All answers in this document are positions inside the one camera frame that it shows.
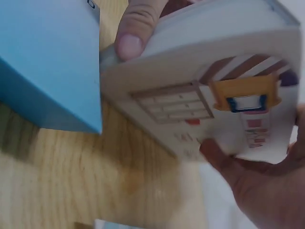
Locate person's left hand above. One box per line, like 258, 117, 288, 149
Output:
115, 0, 193, 62

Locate person's right hand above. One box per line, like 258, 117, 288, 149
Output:
199, 104, 305, 229

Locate blue box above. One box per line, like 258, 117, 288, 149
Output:
0, 0, 103, 135

